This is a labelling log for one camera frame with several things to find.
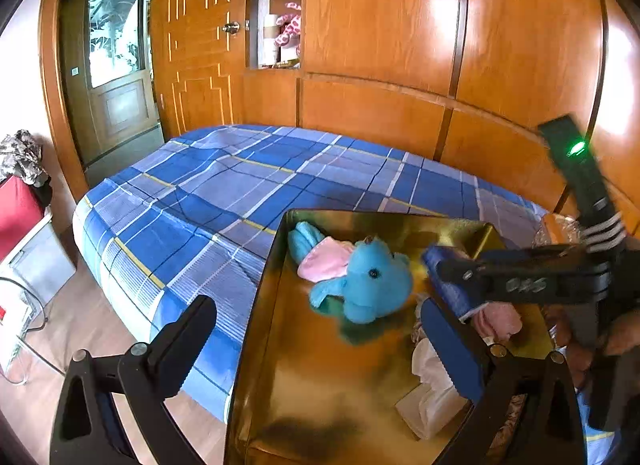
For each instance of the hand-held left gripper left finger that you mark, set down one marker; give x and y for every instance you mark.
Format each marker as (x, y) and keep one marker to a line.
(190, 330)

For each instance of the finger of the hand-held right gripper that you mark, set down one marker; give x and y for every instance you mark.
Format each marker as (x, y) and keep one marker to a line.
(445, 270)

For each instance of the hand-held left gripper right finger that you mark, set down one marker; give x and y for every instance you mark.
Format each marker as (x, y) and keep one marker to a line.
(450, 345)

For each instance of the white blue-striped sock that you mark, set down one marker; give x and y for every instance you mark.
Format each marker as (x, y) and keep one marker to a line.
(430, 410)

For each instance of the blue elephant plush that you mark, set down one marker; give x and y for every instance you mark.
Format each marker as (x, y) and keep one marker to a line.
(370, 280)

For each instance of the gold metal box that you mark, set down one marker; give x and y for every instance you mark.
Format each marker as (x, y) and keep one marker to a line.
(310, 370)

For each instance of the person's right hand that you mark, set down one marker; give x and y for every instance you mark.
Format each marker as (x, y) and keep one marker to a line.
(622, 335)

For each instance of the ornate metal tissue box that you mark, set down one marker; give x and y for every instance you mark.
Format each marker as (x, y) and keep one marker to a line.
(557, 227)

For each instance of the blue plaid bed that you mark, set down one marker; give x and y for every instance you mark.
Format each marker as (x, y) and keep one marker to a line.
(225, 185)

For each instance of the white storage box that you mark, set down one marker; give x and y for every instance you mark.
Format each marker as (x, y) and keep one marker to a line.
(45, 265)

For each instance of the clear acrylic stand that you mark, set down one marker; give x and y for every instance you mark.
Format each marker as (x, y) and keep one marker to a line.
(15, 330)

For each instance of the red bag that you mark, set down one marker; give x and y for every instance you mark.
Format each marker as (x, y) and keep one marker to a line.
(17, 215)

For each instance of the wooden door with glass pane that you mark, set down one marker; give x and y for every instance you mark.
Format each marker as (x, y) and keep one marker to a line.
(120, 105)

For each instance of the camouflage cloth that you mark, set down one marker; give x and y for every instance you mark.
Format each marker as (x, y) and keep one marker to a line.
(22, 155)

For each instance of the wooden wardrobe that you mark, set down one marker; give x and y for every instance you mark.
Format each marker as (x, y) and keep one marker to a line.
(380, 20)

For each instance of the wooden door with gold lines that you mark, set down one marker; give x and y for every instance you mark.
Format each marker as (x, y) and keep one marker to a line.
(200, 70)

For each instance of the white container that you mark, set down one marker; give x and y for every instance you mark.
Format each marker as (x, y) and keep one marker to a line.
(270, 27)

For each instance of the metal door knob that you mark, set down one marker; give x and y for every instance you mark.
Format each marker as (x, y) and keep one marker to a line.
(231, 28)

